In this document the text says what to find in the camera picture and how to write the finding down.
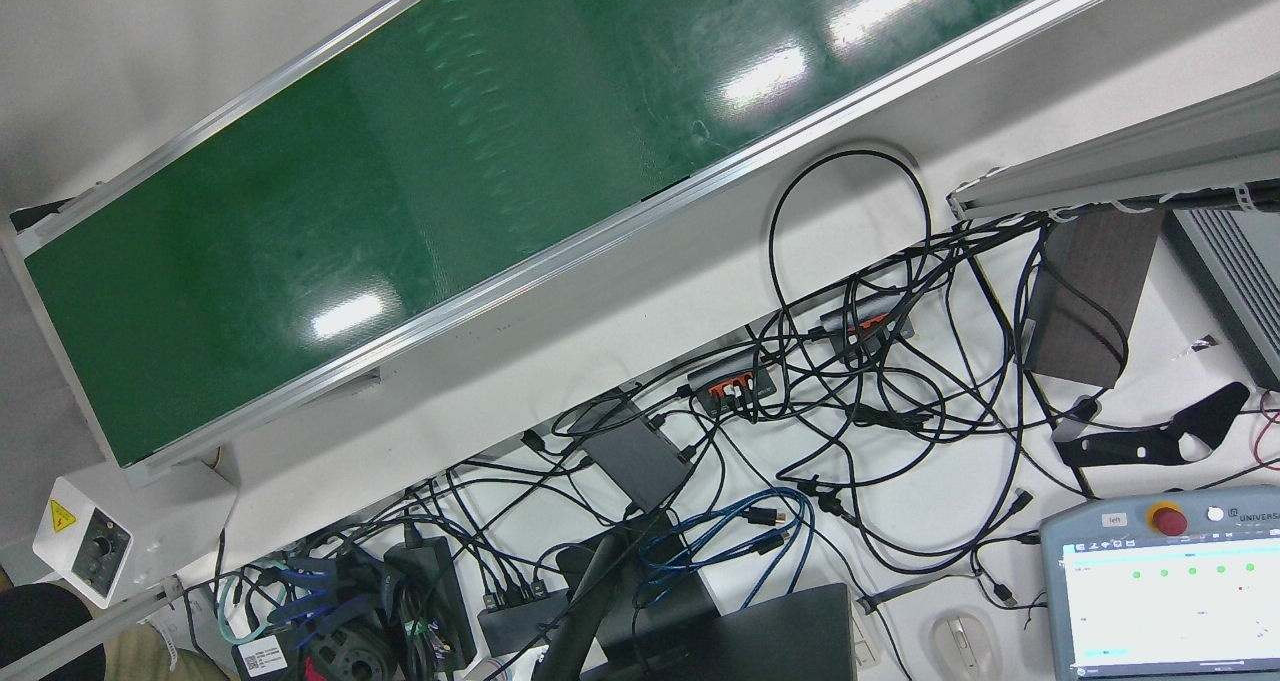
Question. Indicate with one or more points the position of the black multiport hub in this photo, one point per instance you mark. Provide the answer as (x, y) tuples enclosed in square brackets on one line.
[(520, 623)]

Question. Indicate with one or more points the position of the grey teach pendant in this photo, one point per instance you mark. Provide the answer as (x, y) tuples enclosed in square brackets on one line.
[(1170, 601)]

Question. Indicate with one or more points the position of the brown wooden block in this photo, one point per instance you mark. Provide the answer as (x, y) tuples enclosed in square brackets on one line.
[(1090, 301)]

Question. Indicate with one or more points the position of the black metal bracket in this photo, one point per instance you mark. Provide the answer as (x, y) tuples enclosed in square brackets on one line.
[(1130, 448)]

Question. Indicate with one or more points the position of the white conveyor control box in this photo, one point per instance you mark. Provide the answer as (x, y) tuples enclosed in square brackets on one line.
[(110, 531)]

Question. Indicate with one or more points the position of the green belt conveyor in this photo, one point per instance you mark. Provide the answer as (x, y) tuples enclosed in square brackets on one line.
[(450, 161)]

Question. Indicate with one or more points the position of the dark grey docking box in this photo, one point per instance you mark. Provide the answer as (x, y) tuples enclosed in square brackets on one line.
[(635, 456)]

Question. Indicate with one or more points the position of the white computer mouse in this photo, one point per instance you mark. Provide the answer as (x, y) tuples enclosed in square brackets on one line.
[(960, 646)]

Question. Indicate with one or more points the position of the grey ribbed computer case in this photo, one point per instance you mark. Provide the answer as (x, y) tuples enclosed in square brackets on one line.
[(1235, 281)]

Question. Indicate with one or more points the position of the black power adapter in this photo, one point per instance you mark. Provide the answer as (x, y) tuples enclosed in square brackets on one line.
[(430, 591)]

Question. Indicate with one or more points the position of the aluminium frame structure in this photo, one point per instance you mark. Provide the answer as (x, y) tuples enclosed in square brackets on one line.
[(1130, 161)]

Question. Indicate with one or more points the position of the black orange USB hub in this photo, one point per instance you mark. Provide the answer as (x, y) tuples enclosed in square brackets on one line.
[(868, 323), (735, 381)]

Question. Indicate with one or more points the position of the black Huawei monitor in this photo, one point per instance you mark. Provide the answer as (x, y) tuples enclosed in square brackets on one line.
[(720, 631)]

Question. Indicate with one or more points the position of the person in black shirt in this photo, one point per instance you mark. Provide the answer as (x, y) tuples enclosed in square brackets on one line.
[(60, 621)]

